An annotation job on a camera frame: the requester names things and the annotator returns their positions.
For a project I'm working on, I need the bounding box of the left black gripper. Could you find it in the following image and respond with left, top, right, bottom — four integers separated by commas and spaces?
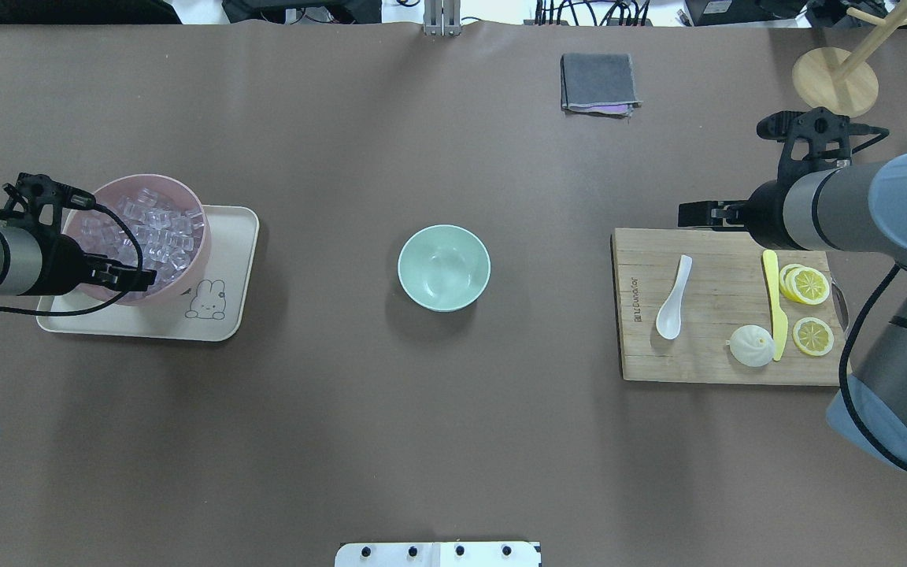
48, 234, 156, 295

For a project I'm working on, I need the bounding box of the pink bowl of ice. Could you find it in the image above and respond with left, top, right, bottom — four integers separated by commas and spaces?
62, 173, 212, 306

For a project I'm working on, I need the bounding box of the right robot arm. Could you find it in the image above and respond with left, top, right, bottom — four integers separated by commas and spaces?
677, 140, 907, 473

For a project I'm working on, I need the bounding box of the bamboo cutting board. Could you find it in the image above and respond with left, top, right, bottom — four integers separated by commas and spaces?
612, 228, 845, 387

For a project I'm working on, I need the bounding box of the yellow plastic knife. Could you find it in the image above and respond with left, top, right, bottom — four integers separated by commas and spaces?
761, 249, 789, 362

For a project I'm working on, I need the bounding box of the cream rabbit tray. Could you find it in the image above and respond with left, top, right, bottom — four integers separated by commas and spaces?
36, 206, 260, 342

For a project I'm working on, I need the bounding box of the grey folded cloth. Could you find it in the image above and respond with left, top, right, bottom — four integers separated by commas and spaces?
559, 53, 643, 117

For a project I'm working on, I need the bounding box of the white ceramic spoon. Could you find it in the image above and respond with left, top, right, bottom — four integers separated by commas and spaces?
655, 254, 694, 340

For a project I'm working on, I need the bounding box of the wooden mug tree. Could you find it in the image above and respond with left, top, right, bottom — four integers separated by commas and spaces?
792, 1, 907, 117

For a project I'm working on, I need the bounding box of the green ceramic bowl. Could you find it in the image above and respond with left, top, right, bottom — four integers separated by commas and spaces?
396, 224, 492, 313

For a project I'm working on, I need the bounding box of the white camera mast base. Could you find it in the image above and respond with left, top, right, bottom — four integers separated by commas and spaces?
334, 539, 542, 566

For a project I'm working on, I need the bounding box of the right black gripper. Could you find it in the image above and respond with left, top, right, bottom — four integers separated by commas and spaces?
678, 182, 797, 249

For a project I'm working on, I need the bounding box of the aluminium frame post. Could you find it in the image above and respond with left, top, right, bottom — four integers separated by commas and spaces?
421, 0, 463, 37

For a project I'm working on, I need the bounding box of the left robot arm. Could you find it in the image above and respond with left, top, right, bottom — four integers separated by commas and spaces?
0, 221, 155, 305

